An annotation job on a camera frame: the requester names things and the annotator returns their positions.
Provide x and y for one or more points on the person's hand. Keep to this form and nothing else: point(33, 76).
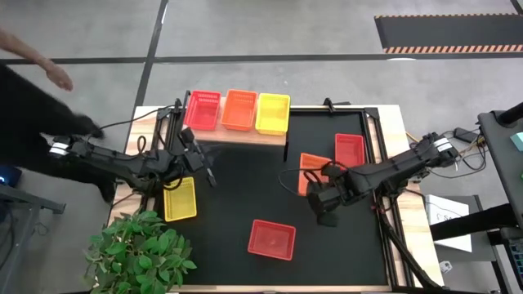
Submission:
point(59, 77)

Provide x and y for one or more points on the wooden shelf board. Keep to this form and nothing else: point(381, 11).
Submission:
point(245, 139)

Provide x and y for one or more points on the black power adapter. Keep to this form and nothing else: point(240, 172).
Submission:
point(465, 134)

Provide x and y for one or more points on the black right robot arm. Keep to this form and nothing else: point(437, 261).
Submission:
point(392, 171)

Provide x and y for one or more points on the teal object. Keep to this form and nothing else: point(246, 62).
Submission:
point(518, 141)

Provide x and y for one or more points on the small white object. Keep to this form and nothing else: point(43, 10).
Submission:
point(445, 267)

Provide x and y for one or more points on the person's forearm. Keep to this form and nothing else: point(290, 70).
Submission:
point(20, 47)

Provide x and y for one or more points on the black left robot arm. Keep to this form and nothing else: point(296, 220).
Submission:
point(118, 159)

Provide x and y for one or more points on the person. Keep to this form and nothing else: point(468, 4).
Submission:
point(24, 122)

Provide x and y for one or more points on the black clamp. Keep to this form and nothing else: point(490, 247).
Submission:
point(329, 104)

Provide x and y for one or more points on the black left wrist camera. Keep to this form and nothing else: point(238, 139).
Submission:
point(187, 134)

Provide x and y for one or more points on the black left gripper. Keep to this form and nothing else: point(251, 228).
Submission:
point(195, 157)

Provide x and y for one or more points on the black beam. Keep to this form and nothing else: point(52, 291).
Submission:
point(470, 222)

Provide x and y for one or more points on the black table mat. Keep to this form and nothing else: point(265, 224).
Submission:
point(245, 196)

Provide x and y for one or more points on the hazard-striped black floor mat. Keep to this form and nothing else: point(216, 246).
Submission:
point(449, 30)

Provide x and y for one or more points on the black desk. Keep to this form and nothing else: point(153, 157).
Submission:
point(502, 163)

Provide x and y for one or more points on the grey desk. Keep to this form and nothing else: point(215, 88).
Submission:
point(24, 200)

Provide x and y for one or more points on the white paper sheet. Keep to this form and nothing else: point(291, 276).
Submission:
point(443, 208)

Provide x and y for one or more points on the red slotted plastic basket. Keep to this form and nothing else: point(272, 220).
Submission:
point(271, 240)
point(202, 112)
point(349, 147)

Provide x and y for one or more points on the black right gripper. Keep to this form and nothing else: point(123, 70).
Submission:
point(327, 198)

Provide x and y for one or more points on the green leafy potted plant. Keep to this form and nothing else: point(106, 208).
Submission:
point(135, 253)

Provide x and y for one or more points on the black shelf side panel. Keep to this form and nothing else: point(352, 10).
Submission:
point(287, 151)

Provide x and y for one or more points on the black device with blue light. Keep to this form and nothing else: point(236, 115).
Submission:
point(8, 177)

